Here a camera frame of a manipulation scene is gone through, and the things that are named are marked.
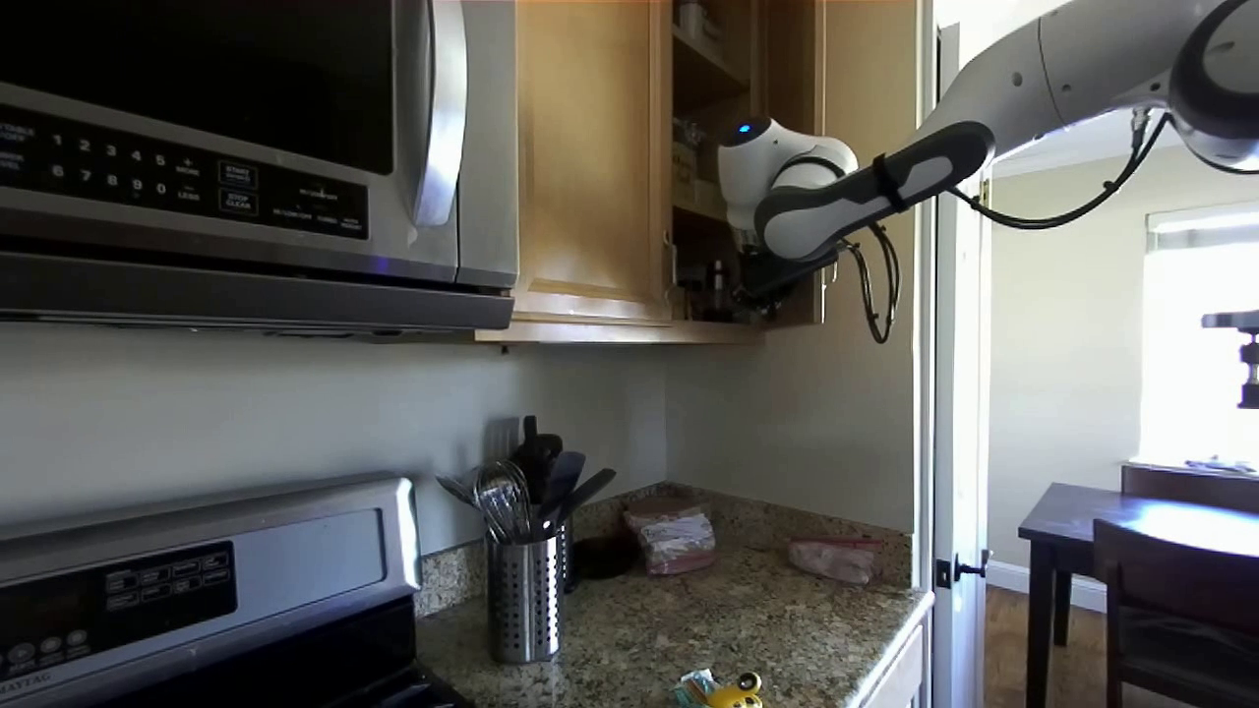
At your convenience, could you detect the wooden wall cupboard frame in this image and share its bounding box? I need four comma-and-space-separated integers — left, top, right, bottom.
474, 0, 780, 349

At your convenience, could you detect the pink zip plastic bag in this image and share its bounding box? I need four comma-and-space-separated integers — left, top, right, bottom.
786, 535, 881, 589

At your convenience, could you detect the dark dining table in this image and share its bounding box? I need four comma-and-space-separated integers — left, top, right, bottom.
1014, 481, 1259, 708

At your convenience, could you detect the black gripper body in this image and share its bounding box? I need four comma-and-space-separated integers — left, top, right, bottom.
732, 247, 841, 319

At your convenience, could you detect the black and steel stove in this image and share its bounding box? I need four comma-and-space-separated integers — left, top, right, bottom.
0, 472, 464, 708

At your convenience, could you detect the dark wooden chair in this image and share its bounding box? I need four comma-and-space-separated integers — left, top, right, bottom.
1093, 514, 1259, 708
1119, 458, 1259, 519

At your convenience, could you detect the black door latch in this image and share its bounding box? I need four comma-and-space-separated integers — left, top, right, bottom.
931, 555, 986, 589

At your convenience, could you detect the black round dish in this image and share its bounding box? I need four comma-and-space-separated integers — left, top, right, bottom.
569, 531, 645, 584

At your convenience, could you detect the glass storage jar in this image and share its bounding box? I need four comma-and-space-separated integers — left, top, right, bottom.
668, 114, 719, 211

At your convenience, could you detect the pink zip bag with bread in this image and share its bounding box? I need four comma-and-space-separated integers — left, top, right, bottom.
623, 505, 724, 584

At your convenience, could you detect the bright window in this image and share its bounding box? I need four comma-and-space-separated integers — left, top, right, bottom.
1136, 205, 1259, 472

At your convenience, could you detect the white door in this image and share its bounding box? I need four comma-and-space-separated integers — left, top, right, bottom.
931, 194, 994, 708

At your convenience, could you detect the stainless steel microwave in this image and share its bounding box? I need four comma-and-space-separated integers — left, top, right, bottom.
0, 0, 523, 338

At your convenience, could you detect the curved steel microwave handle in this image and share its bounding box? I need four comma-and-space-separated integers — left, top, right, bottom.
396, 0, 474, 238

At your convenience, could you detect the white base cabinet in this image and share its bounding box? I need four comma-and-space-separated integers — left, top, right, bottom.
847, 595, 935, 708

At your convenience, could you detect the black nylon spatula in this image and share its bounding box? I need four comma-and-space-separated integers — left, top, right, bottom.
535, 450, 623, 535

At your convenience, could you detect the dark sauce bottle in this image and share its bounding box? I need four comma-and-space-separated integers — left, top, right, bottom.
706, 255, 732, 328

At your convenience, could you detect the steel slotted spoon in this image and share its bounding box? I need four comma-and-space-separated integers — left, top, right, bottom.
437, 470, 533, 543

